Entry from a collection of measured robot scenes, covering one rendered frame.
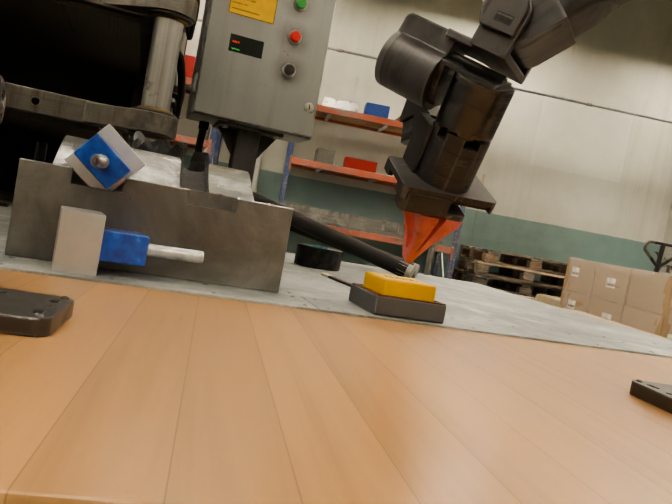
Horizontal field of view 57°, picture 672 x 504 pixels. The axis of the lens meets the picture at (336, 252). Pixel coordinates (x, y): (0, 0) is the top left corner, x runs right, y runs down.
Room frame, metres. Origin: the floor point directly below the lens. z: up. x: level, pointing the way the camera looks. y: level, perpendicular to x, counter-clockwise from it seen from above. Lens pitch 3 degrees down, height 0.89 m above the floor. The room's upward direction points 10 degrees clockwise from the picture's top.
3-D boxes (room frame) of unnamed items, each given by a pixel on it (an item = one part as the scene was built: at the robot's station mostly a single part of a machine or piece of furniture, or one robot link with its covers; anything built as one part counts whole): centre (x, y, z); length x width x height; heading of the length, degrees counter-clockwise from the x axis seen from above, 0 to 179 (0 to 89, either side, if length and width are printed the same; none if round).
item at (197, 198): (0.64, 0.14, 0.87); 0.05 x 0.05 x 0.04; 19
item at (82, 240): (0.57, 0.19, 0.83); 0.13 x 0.05 x 0.05; 115
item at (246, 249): (0.84, 0.25, 0.87); 0.50 x 0.26 x 0.14; 19
